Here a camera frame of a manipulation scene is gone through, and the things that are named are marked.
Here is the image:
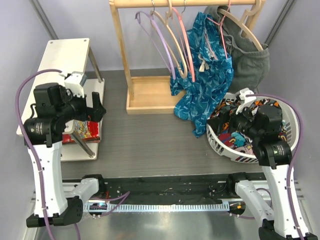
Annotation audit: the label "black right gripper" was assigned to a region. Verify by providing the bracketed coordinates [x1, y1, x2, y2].
[207, 100, 263, 140]

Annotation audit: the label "blue patterned shorts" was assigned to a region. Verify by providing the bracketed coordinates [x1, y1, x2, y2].
[170, 12, 234, 138]

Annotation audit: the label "pink wire hanger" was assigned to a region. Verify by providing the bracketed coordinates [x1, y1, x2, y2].
[204, 13, 228, 60]

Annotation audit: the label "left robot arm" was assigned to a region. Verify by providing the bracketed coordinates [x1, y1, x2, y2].
[22, 82, 107, 228]

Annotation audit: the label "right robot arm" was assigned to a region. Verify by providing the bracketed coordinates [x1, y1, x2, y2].
[207, 104, 318, 240]

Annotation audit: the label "grey shorts on hanger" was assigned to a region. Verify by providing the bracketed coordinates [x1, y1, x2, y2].
[204, 5, 270, 94]

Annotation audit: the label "light wooden hanger with shorts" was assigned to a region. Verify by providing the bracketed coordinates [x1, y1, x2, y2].
[217, 0, 265, 52]

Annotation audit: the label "purple plastic hanger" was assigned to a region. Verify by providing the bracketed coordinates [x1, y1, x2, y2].
[134, 11, 176, 80]

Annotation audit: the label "beige wooden hanger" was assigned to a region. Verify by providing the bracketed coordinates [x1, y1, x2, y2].
[149, 0, 188, 79]

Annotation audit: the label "pink plastic hanger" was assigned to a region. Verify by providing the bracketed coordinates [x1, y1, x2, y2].
[172, 7, 196, 83]

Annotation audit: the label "colourful patterned clothes in basket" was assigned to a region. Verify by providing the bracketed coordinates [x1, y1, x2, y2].
[207, 98, 283, 155]

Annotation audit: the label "red colourful book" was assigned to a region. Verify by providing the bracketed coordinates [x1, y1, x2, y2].
[73, 120, 102, 143]

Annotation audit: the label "wooden clothes rack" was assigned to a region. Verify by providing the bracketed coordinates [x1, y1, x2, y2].
[109, 0, 255, 115]

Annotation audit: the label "white two-tier side table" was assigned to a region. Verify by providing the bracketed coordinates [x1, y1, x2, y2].
[21, 38, 105, 162]

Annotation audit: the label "white laundry basket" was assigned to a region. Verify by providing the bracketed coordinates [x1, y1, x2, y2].
[206, 95, 300, 164]

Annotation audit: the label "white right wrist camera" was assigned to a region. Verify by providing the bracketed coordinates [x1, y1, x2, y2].
[235, 87, 257, 115]

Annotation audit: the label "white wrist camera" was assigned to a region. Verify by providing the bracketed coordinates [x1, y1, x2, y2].
[235, 87, 257, 115]
[59, 71, 87, 98]

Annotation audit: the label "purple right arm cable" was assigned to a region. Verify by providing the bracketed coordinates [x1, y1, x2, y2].
[246, 93, 307, 240]

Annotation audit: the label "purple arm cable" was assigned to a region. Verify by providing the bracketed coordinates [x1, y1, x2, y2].
[246, 93, 307, 240]
[14, 69, 131, 240]

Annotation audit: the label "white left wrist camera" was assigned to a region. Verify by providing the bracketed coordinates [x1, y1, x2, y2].
[59, 71, 87, 98]

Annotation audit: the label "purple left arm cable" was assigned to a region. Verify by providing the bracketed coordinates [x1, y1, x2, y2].
[14, 69, 131, 240]

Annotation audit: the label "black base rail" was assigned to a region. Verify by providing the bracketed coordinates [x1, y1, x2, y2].
[93, 174, 239, 205]

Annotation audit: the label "white slotted cable duct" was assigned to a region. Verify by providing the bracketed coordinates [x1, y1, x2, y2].
[83, 201, 230, 213]

